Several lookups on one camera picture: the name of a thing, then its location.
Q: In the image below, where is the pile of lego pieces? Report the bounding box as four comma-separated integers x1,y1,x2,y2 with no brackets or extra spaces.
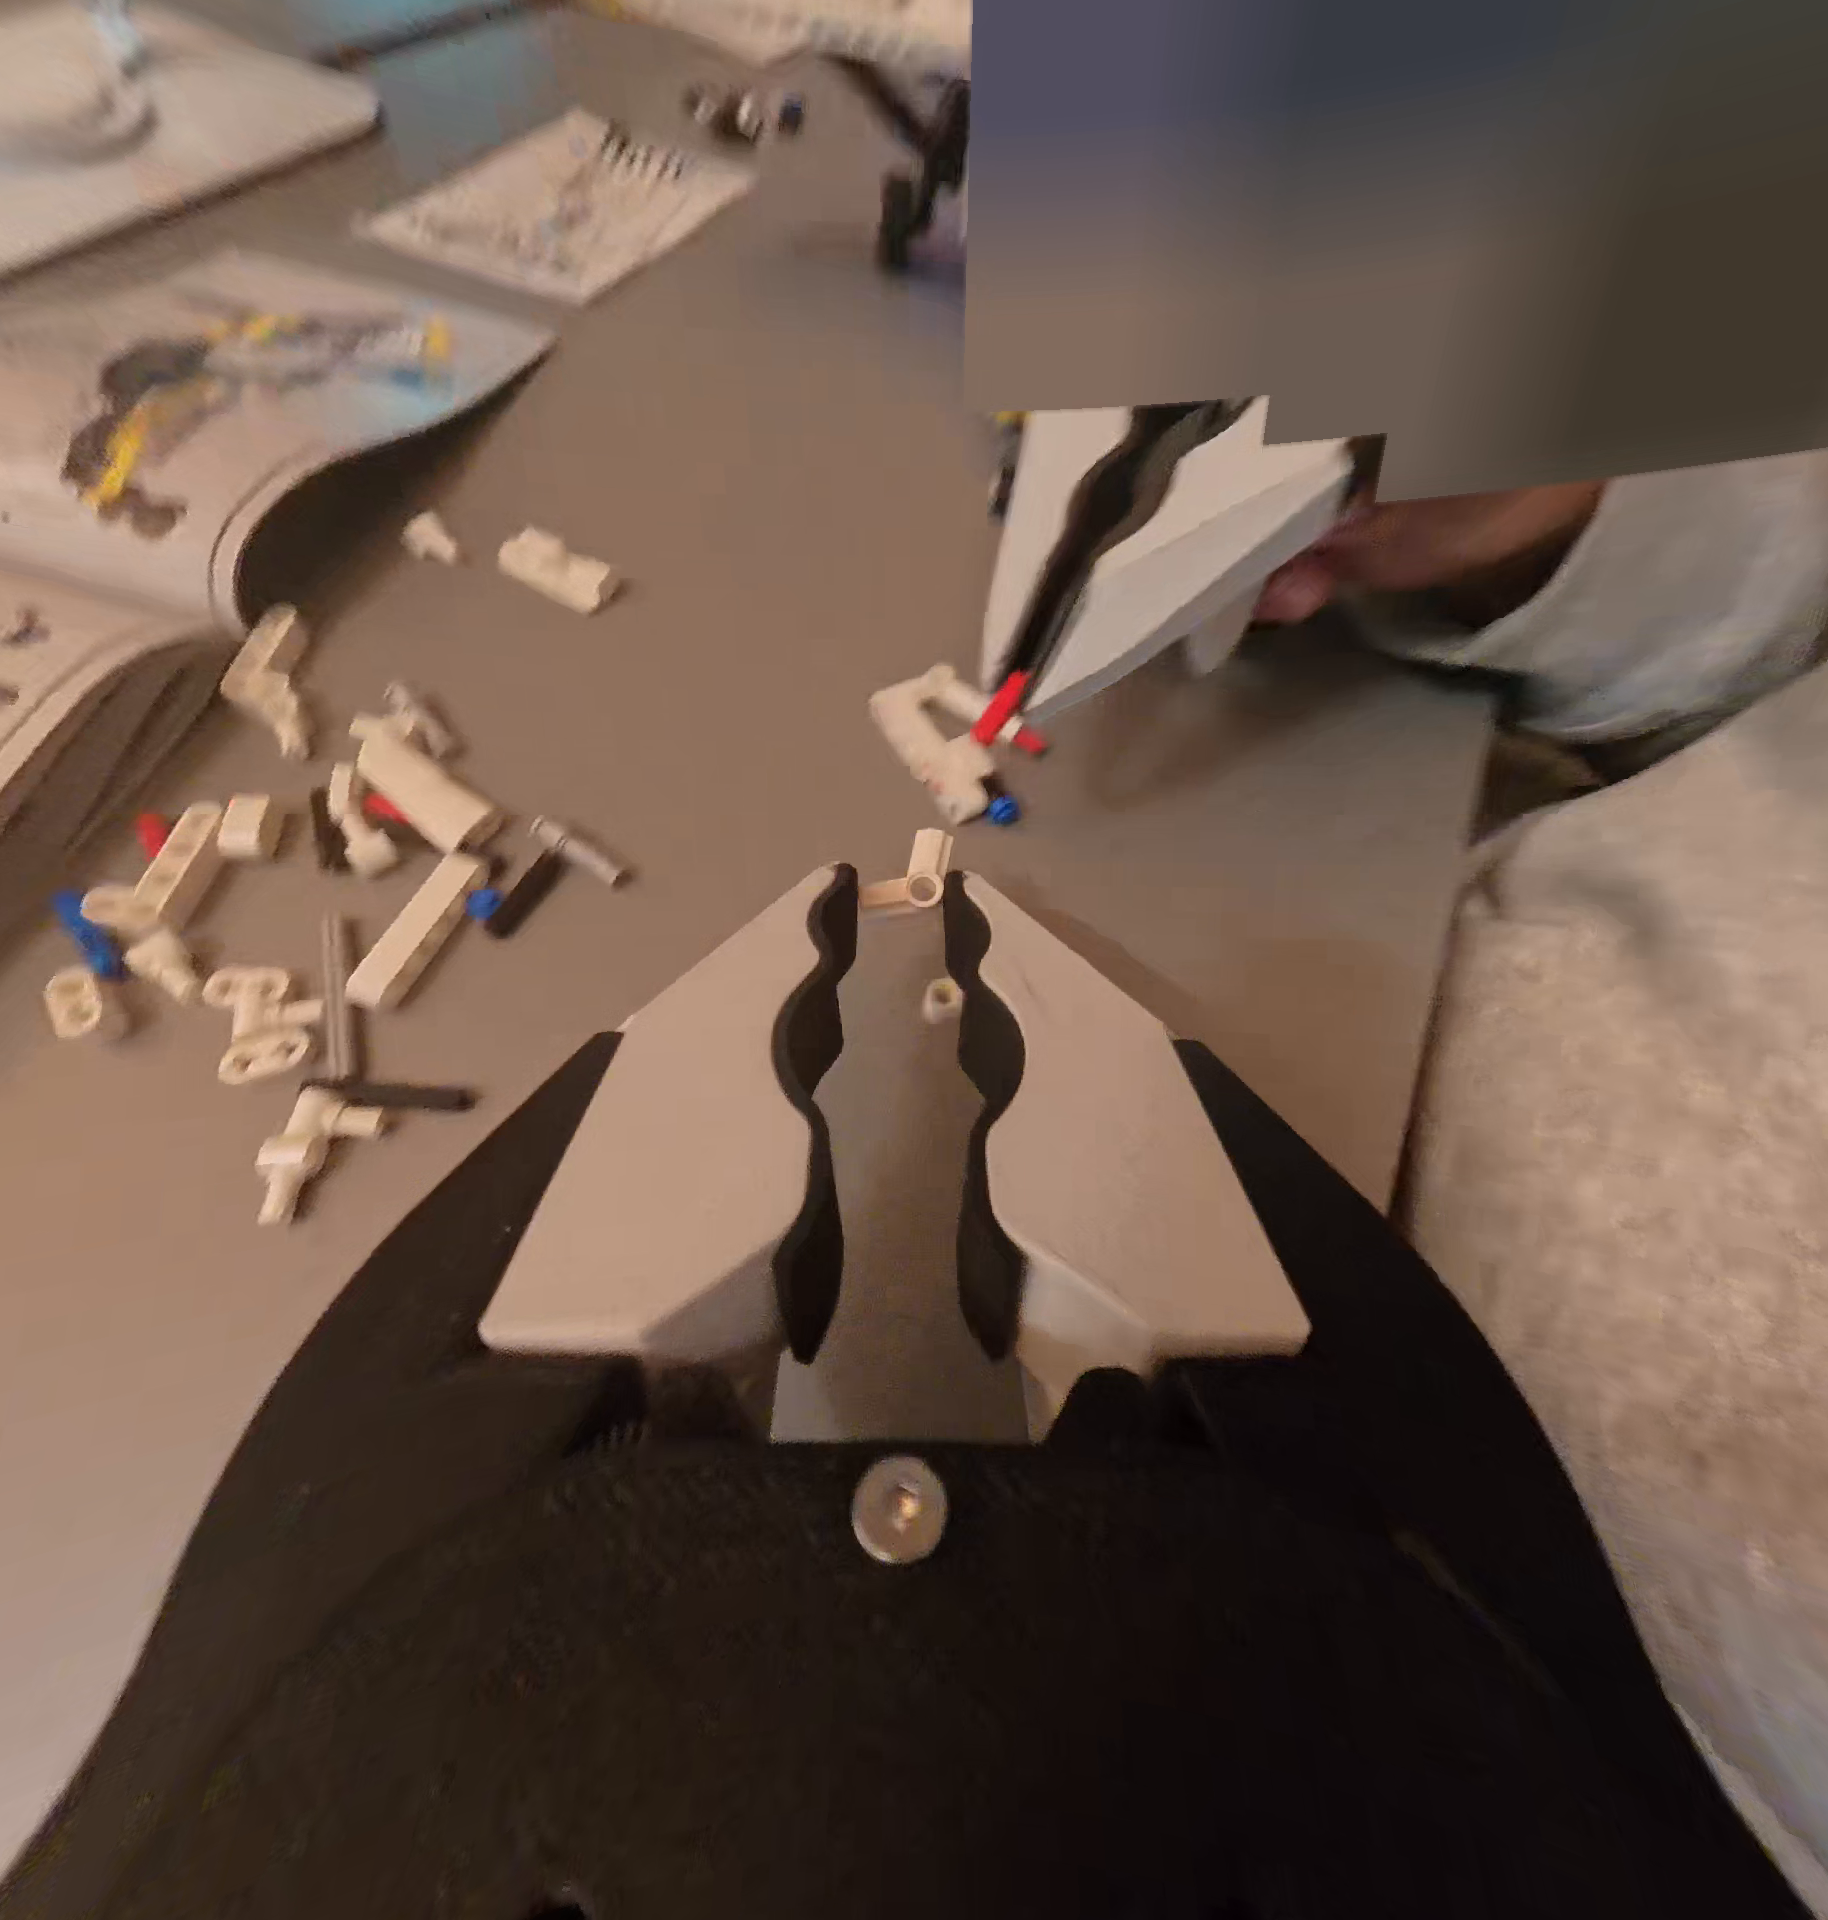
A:
35,598,631,1231

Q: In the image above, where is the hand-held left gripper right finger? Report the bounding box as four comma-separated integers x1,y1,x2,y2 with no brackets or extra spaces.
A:
938,870,1315,1441

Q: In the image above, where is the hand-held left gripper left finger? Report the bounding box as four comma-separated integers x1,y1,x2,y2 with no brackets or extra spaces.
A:
481,862,862,1437

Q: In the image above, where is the white folding stand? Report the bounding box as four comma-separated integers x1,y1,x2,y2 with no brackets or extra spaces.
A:
0,0,384,295

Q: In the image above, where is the white two-hole lego panel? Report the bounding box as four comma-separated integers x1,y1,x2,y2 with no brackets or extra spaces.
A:
494,525,623,616

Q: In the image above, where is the white lego arm assembly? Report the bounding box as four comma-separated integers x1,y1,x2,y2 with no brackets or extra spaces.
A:
869,666,1051,830

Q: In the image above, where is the zebra striped sticker sheet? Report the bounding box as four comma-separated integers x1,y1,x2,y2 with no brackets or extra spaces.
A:
355,106,759,308

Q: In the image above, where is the lego instruction booklet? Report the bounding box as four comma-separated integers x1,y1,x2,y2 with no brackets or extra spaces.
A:
0,248,559,964

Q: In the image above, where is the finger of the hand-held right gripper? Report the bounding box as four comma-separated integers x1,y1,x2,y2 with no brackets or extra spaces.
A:
978,406,1157,692
1009,397,1385,724

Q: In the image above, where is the yellow white lego airplane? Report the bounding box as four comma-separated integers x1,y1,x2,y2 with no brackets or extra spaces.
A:
824,53,977,275

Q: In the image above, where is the white angled lego connector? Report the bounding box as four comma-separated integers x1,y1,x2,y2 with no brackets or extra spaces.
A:
857,824,953,915

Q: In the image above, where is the small black and blue assembly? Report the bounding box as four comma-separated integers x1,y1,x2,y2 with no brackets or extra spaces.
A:
683,84,811,144

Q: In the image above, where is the person's right forearm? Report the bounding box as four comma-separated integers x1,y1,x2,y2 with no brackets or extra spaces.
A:
1357,449,1828,753

